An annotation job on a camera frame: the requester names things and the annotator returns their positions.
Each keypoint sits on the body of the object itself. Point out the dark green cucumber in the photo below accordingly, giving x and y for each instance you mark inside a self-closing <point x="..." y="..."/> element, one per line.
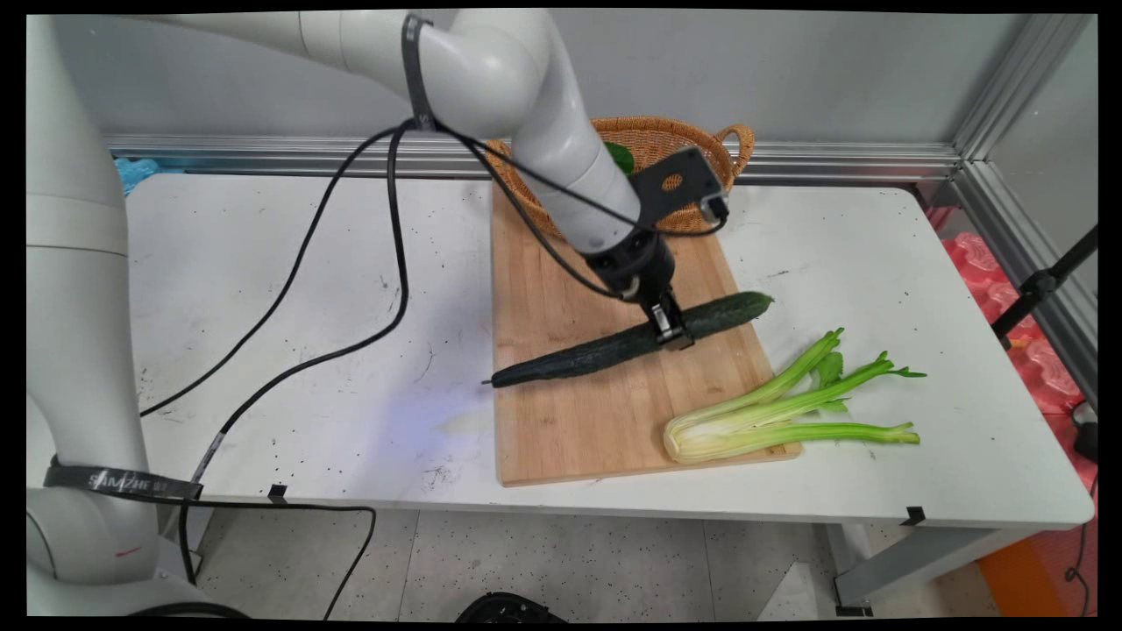
<point x="596" y="350"/>

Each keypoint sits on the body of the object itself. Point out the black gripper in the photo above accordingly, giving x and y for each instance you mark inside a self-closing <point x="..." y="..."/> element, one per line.
<point x="635" y="263"/>

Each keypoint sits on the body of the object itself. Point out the green bell pepper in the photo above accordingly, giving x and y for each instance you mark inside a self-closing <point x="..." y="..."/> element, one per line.
<point x="621" y="156"/>

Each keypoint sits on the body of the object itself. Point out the wooden cutting board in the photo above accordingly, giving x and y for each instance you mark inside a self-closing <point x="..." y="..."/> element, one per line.
<point x="605" y="421"/>

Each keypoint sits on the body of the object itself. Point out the green celery bunch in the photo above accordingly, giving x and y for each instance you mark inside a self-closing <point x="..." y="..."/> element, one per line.
<point x="754" y="425"/>

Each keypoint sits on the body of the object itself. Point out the black tape marker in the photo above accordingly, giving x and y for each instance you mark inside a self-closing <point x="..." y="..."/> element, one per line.
<point x="914" y="516"/>
<point x="278" y="493"/>

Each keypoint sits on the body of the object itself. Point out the black round floor object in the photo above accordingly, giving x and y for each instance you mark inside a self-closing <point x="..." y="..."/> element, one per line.
<point x="508" y="608"/>

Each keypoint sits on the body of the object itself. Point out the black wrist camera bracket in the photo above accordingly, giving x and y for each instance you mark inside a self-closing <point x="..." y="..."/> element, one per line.
<point x="692" y="180"/>

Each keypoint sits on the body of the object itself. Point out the grey metal table leg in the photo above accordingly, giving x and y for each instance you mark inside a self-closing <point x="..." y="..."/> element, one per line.
<point x="197" y="543"/>
<point x="912" y="561"/>

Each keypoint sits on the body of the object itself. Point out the black tripod stand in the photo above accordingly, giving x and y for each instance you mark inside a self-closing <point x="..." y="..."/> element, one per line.
<point x="1039" y="285"/>

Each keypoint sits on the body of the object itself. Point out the woven wicker basket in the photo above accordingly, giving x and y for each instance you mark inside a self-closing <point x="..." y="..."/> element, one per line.
<point x="701" y="145"/>

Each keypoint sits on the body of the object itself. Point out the black power adapter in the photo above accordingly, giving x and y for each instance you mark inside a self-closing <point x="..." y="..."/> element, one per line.
<point x="1087" y="436"/>

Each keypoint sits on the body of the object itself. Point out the blue bubble foam sheet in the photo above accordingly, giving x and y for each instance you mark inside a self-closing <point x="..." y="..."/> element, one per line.
<point x="145" y="171"/>

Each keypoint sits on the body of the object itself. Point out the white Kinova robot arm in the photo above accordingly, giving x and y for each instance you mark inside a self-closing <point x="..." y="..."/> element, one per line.
<point x="79" y="307"/>

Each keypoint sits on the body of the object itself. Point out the pink bubble foam sheet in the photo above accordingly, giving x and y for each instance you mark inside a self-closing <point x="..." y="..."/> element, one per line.
<point x="1034" y="350"/>

